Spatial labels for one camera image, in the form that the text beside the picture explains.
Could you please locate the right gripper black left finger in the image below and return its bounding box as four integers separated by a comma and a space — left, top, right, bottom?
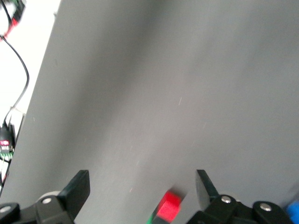
34, 169, 91, 224

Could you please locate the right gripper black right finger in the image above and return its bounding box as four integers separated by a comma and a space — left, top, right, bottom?
186, 169, 254, 224

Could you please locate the small red cube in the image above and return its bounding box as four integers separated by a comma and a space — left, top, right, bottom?
156, 191, 183, 221

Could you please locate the black electronic box with connectors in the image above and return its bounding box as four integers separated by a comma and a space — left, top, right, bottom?
0, 123, 16, 164

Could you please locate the blue plastic storage bin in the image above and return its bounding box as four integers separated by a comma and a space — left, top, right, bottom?
282, 202, 299, 224

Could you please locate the red and black device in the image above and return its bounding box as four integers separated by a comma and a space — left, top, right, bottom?
0, 0, 27, 42

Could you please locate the thin black floor cable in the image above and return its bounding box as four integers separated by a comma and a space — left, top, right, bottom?
0, 35, 30, 126

